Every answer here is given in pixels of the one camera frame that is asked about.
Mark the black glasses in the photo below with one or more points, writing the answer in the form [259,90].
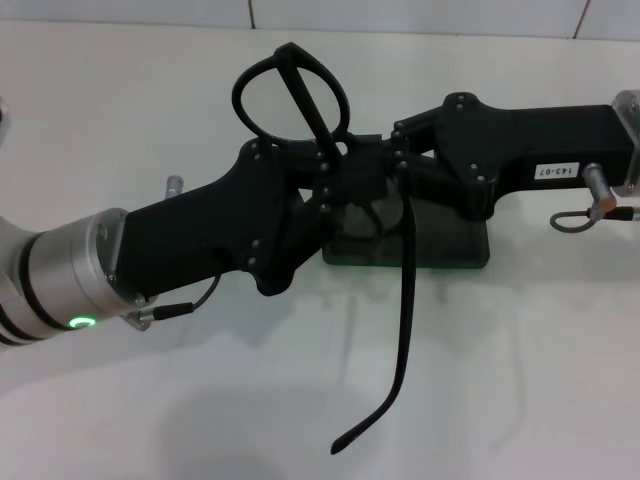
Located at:
[406,300]

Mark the green glasses case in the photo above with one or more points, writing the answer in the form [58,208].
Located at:
[450,250]

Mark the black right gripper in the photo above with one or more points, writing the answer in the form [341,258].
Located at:
[525,145]

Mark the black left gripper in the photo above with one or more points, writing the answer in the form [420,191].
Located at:
[215,235]

